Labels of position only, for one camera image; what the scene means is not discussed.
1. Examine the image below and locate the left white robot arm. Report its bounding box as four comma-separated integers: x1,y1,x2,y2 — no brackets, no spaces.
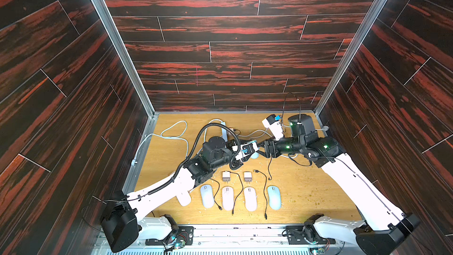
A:
100,137,256,253

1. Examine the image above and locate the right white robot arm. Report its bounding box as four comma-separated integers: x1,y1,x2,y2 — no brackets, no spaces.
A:
257,113,420,255

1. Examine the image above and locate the aluminium frame left post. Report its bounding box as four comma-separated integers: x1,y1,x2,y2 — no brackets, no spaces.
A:
91,0,159,194

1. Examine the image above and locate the white cable left side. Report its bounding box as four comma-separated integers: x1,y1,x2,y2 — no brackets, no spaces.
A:
131,118,224,166

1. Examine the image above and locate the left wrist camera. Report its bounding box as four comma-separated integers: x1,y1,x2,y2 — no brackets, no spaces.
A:
235,140,258,161

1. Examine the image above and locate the white wireless mouse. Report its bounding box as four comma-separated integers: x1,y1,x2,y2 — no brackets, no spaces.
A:
176,191,192,207

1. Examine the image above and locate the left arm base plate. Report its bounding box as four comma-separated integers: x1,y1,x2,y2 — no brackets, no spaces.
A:
160,214,195,249

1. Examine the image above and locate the aluminium frame right post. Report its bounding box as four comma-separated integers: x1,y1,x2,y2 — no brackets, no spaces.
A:
314,0,404,217

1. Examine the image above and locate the aluminium frame post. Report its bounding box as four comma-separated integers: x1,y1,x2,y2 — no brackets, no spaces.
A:
314,0,404,217
91,0,159,194

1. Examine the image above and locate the white power strip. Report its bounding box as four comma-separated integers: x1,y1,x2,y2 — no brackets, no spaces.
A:
221,121,228,142

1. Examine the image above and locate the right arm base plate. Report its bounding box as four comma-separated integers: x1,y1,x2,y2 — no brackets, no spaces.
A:
282,214,336,245

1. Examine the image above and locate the grey blue mouse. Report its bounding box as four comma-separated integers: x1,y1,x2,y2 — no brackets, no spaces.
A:
267,185,282,210

